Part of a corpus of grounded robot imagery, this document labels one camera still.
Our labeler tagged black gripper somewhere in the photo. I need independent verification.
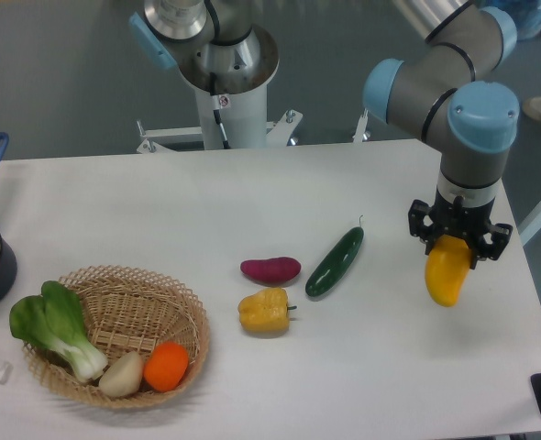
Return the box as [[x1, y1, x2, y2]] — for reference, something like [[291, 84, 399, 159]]
[[408, 184, 513, 270]]

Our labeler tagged yellow mango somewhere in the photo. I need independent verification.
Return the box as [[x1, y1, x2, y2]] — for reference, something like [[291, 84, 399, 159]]
[[425, 236, 471, 307]]

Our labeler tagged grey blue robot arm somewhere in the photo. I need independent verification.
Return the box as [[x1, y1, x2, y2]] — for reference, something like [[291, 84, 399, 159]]
[[128, 1, 519, 263]]

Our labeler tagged woven wicker basket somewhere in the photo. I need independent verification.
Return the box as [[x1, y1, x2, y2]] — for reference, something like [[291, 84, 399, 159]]
[[23, 266, 210, 410]]

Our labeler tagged green cucumber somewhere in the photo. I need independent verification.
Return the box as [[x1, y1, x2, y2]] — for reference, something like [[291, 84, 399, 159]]
[[304, 215, 365, 301]]

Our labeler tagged purple sweet potato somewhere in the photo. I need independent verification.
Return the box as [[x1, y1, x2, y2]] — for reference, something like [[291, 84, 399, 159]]
[[239, 257, 302, 285]]

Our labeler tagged yellow bell pepper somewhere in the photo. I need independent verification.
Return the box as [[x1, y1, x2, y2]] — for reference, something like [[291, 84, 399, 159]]
[[237, 288, 295, 334]]

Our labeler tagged blue plastic bag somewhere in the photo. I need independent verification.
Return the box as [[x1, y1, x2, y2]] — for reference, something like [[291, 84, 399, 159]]
[[494, 0, 541, 41]]

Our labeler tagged orange fruit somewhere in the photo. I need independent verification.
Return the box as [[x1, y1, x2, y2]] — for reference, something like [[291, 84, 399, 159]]
[[143, 341, 189, 392]]

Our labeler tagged beige potato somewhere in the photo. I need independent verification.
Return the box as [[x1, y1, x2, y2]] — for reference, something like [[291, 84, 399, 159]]
[[98, 352, 144, 398]]

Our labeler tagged green bok choy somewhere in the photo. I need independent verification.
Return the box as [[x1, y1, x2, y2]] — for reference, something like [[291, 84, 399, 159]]
[[9, 280, 108, 383]]

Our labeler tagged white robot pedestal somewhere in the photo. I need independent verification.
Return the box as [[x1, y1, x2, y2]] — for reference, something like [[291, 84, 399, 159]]
[[135, 27, 372, 155]]

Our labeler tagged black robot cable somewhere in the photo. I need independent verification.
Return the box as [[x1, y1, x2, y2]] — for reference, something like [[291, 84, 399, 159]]
[[207, 71, 232, 150]]

